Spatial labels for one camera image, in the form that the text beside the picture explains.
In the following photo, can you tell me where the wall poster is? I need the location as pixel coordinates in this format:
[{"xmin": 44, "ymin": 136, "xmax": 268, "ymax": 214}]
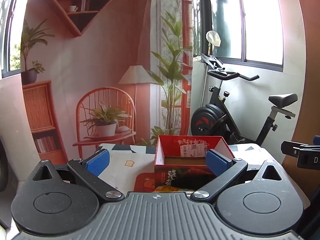
[{"xmin": 21, "ymin": 0, "xmax": 194, "ymax": 163}]

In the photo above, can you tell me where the white cartoon printed blanket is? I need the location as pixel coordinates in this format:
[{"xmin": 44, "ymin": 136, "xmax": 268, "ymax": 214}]
[{"xmin": 60, "ymin": 144, "xmax": 307, "ymax": 200}]

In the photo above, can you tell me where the black framed window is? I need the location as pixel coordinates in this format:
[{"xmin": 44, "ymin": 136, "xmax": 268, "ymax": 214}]
[{"xmin": 192, "ymin": 0, "xmax": 285, "ymax": 72}]

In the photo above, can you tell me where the window with grille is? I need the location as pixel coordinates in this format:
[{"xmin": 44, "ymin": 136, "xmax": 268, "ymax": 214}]
[{"xmin": 0, "ymin": 0, "xmax": 33, "ymax": 79}]

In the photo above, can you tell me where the red cardboard box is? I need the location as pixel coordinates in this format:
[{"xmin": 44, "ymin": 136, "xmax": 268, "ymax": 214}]
[{"xmin": 154, "ymin": 135, "xmax": 235, "ymax": 193}]

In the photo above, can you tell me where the black exercise bike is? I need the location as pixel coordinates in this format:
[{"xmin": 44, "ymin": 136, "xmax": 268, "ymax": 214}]
[{"xmin": 190, "ymin": 53, "xmax": 298, "ymax": 146}]

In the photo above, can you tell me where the geometric patterned cloth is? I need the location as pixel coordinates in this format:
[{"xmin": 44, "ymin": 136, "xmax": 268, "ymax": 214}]
[{"xmin": 99, "ymin": 144, "xmax": 157, "ymax": 155}]

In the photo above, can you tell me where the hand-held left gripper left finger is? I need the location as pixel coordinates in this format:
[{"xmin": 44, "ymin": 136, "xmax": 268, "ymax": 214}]
[{"xmin": 31, "ymin": 149, "xmax": 125, "ymax": 203}]

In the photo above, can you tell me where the metal pole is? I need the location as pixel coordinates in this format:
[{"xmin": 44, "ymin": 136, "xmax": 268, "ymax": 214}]
[{"xmin": 203, "ymin": 43, "xmax": 212, "ymax": 110}]

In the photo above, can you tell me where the white cloth cap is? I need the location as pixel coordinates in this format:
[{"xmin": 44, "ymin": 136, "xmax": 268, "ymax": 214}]
[{"xmin": 206, "ymin": 30, "xmax": 222, "ymax": 47}]

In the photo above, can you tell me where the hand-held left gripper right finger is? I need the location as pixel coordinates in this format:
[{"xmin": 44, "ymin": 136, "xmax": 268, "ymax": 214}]
[{"xmin": 190, "ymin": 149, "xmax": 284, "ymax": 204}]

